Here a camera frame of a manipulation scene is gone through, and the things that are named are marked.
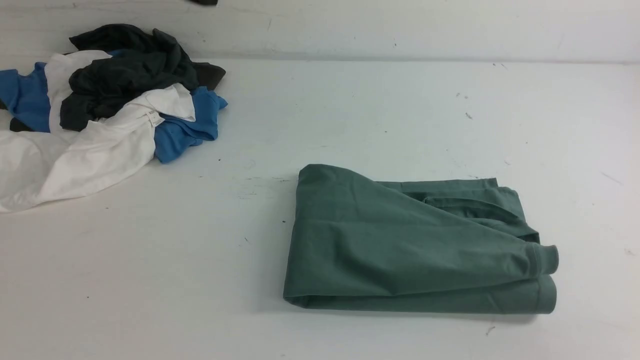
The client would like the green long-sleeve top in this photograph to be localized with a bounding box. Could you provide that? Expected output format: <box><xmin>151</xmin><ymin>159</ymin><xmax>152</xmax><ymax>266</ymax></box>
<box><xmin>283</xmin><ymin>164</ymin><xmax>559</xmax><ymax>315</ymax></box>

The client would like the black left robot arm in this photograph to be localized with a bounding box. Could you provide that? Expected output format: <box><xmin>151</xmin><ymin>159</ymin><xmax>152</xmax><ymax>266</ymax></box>
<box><xmin>189</xmin><ymin>0</ymin><xmax>218</xmax><ymax>7</ymax></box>

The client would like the dark grey shirt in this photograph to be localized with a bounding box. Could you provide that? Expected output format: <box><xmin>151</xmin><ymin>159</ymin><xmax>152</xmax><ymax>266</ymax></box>
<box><xmin>59</xmin><ymin>24</ymin><xmax>227</xmax><ymax>133</ymax></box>

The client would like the white shirt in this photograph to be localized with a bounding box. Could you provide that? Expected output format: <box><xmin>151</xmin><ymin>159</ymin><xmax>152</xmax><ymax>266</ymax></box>
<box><xmin>0</xmin><ymin>50</ymin><xmax>195</xmax><ymax>214</ymax></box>

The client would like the blue shirt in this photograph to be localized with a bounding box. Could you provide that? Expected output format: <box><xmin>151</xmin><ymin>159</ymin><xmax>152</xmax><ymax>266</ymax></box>
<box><xmin>1</xmin><ymin>62</ymin><xmax>227</xmax><ymax>164</ymax></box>

